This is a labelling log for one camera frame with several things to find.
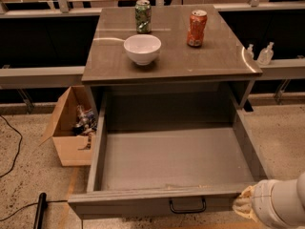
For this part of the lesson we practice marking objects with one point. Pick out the padded gripper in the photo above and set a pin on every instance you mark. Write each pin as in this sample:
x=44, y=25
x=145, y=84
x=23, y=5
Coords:
x=261, y=199

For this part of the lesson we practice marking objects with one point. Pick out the grey top drawer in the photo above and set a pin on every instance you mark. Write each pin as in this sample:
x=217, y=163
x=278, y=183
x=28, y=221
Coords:
x=168, y=154

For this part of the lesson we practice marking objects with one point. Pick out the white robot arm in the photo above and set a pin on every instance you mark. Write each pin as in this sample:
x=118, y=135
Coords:
x=278, y=204

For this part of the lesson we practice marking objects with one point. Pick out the grey drawer cabinet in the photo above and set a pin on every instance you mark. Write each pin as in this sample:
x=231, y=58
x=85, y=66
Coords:
x=221, y=58

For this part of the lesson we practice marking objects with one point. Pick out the clear sanitizer pump bottle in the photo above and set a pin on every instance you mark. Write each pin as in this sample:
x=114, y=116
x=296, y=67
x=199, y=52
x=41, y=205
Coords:
x=266, y=55

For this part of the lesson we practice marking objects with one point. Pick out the small clear pump bottle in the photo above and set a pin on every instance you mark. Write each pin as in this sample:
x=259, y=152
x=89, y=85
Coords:
x=250, y=50

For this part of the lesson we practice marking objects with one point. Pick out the crumpled items in box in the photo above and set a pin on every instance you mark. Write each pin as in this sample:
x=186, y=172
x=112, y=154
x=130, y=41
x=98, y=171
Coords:
x=86, y=122

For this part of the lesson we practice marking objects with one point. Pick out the orange soda can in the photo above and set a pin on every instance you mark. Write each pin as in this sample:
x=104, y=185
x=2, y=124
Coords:
x=197, y=24

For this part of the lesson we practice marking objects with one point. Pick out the white ceramic bowl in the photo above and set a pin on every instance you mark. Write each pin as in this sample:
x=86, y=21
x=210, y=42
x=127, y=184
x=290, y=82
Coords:
x=142, y=49

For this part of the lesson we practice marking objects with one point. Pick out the open cardboard box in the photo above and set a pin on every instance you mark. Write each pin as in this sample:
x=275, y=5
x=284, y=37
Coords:
x=73, y=150

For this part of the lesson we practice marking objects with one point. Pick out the black cylindrical floor object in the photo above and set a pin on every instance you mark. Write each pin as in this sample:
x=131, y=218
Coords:
x=41, y=207

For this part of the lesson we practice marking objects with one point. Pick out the green soda can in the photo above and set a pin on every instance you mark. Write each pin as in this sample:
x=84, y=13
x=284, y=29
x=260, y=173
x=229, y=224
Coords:
x=143, y=14

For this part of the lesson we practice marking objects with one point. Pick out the grey metal rail shelf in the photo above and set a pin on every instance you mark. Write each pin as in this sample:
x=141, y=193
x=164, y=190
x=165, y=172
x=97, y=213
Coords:
x=50, y=77

